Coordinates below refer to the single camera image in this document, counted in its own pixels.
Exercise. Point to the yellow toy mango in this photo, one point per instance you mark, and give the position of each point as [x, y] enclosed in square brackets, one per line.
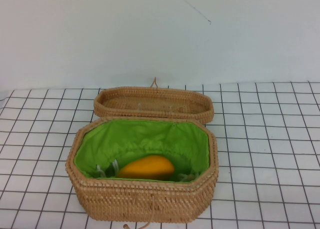
[147, 167]

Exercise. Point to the woven rattan basket lid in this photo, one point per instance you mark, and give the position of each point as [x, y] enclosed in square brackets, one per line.
[150, 95]

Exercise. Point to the green fabric basket liner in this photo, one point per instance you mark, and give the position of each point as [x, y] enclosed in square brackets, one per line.
[150, 136]

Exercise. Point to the woven rattan basket body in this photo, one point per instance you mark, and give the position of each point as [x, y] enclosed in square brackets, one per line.
[140, 201]

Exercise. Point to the tan lid fastening loop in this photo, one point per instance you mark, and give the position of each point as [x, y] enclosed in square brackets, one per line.
[155, 80]

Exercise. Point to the white black-grid tablecloth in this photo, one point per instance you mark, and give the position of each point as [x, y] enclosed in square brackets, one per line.
[37, 139]

